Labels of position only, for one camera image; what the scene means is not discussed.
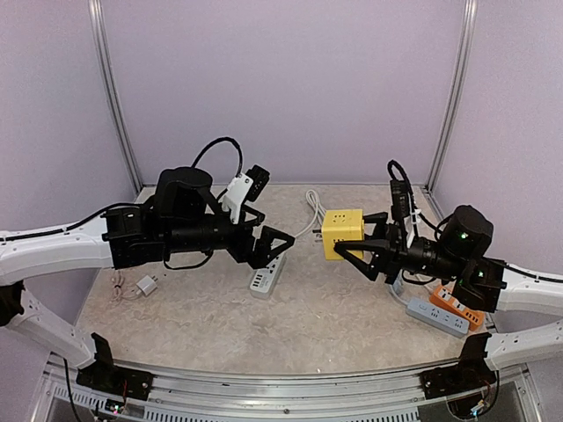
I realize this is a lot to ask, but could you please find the white power strip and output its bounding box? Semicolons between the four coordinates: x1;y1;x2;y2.
249;189;329;301

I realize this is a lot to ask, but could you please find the yellow cube socket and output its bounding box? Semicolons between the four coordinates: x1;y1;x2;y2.
312;208;364;260

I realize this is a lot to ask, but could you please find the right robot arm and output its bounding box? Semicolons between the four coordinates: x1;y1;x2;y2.
333;205;562;390

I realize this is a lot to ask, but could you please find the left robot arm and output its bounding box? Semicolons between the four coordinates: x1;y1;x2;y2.
1;165;295;391

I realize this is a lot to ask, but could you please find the orange power strip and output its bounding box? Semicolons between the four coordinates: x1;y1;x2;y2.
429;286;485;331

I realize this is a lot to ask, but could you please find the blue power strip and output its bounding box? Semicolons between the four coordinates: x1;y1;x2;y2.
388;279;469;338

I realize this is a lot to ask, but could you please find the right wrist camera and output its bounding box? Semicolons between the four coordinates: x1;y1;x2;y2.
390;178;421;227

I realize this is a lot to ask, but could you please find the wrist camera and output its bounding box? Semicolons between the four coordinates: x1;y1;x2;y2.
390;178;421;227
218;164;270;224

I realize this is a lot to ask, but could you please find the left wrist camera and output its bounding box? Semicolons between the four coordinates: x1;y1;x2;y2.
218;164;270;224

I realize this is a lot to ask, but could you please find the white charger with cable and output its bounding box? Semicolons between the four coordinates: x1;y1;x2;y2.
111;272;157;302

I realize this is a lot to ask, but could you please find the front aluminium rail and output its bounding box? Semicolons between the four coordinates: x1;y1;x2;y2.
28;354;547;421

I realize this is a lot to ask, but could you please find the right aluminium frame post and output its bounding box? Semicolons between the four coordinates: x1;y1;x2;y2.
425;0;479;195

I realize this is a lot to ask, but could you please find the aluminium frame post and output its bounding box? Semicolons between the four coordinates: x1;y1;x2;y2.
425;0;479;195
87;0;143;194

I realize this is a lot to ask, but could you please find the left aluminium frame post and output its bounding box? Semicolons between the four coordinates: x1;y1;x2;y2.
87;0;143;194

